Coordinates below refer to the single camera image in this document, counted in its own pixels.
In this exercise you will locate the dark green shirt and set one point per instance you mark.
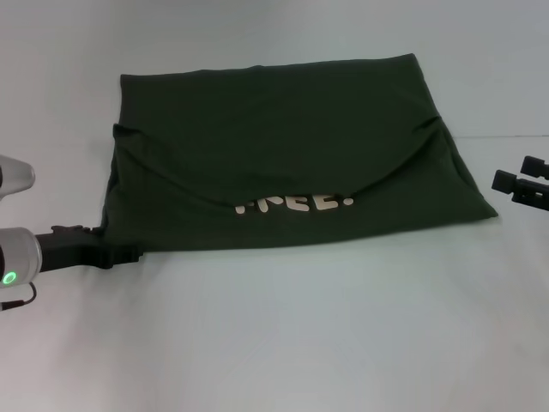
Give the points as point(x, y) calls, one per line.
point(296, 163)

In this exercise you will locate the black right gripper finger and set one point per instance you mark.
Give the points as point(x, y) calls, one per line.
point(534, 166)
point(514, 184)

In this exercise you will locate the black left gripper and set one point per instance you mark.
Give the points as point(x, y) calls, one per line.
point(70, 253)

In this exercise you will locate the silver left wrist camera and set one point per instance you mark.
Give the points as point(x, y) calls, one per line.
point(15, 178)

